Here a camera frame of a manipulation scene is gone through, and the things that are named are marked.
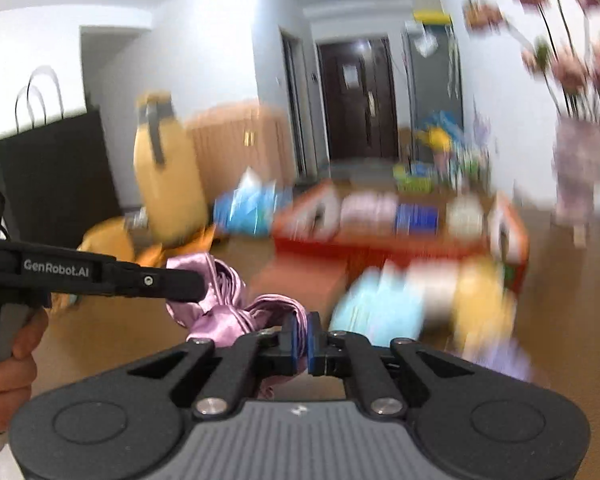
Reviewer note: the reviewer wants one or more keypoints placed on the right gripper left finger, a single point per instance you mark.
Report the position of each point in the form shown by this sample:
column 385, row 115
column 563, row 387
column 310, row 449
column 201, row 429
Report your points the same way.
column 245, row 365

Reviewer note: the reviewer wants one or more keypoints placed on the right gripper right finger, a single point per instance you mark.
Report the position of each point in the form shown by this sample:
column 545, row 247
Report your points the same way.
column 351, row 358

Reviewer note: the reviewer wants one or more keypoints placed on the pink satin bow scrunchie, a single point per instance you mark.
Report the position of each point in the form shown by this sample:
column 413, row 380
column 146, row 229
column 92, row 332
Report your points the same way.
column 226, row 313

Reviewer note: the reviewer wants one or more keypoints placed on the light blue fluffy cloth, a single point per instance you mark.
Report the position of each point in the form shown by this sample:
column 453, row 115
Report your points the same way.
column 382, row 305

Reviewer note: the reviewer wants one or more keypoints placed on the white yellow plush toy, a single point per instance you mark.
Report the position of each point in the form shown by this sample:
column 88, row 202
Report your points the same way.
column 470, row 297

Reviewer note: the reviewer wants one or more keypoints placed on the blue wet wipes packet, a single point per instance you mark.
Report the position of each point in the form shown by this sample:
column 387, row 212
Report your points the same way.
column 417, row 219

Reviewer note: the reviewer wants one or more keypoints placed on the purple drawstring pouch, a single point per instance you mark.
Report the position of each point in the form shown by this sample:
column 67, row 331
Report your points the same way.
column 504, row 356

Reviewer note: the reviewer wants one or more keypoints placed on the person left hand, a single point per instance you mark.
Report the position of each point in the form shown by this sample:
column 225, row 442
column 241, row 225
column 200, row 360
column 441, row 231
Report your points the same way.
column 18, row 373

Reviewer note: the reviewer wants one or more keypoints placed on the black paper shopping bag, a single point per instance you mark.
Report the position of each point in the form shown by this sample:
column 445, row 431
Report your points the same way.
column 57, row 181

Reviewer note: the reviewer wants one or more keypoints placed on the red orange cardboard box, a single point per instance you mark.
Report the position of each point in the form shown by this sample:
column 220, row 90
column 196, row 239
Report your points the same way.
column 310, row 226

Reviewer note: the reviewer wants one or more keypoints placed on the blue tissue pack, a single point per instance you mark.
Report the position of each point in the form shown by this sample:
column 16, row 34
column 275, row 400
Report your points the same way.
column 250, row 208

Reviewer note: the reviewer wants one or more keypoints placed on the yellow thermos jug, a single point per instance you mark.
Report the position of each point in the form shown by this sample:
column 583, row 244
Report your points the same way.
column 167, row 172

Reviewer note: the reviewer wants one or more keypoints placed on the pink hard-shell suitcase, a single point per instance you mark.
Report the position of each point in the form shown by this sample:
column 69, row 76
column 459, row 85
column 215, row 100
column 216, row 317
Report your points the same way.
column 234, row 137

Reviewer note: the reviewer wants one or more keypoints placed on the blue yellow bag pile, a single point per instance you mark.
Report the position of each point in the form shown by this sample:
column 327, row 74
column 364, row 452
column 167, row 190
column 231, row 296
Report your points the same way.
column 441, row 133

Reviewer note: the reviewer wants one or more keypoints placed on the dark brown entrance door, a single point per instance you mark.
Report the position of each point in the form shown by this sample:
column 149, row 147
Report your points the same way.
column 358, row 98

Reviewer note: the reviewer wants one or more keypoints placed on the grey refrigerator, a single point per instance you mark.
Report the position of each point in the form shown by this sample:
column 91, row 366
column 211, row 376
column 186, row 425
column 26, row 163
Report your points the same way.
column 432, row 67

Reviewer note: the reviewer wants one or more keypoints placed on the pink textured ceramic vase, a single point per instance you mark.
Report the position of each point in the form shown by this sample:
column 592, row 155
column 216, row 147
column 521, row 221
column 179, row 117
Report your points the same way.
column 576, row 165

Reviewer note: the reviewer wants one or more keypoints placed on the yellow box on refrigerator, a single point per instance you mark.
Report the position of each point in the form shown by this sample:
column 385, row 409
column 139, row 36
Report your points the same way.
column 432, row 17

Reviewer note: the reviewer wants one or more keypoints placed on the dried pink rose bouquet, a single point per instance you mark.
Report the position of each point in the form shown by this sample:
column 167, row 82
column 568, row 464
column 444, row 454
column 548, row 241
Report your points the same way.
column 565, row 55

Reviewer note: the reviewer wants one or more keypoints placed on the wire rack with bottles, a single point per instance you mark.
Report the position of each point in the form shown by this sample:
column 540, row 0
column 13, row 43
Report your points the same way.
column 469, row 169

